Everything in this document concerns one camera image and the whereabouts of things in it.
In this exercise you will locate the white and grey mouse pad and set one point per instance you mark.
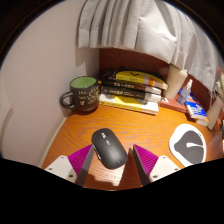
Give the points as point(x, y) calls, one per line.
point(190, 146)

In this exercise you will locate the white pleated curtain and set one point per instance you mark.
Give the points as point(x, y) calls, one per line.
point(143, 26)

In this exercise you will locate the dark mug with green inside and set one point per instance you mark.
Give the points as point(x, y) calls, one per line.
point(85, 96)

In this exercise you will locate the white and yellow book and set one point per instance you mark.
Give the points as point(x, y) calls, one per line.
point(130, 104)

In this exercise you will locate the white ceramic vase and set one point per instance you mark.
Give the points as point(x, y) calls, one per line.
point(215, 111)

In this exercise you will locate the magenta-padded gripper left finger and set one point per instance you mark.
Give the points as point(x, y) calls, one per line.
point(63, 166)

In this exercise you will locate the dark grey computer mouse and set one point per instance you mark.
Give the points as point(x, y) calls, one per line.
point(109, 148)

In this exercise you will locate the small clear spray bottle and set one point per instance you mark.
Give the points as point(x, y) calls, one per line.
point(184, 95)

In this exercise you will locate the yellow and black book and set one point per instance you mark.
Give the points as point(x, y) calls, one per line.
point(140, 78)

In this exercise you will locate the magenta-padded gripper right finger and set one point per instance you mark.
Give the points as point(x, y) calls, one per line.
point(163, 166)

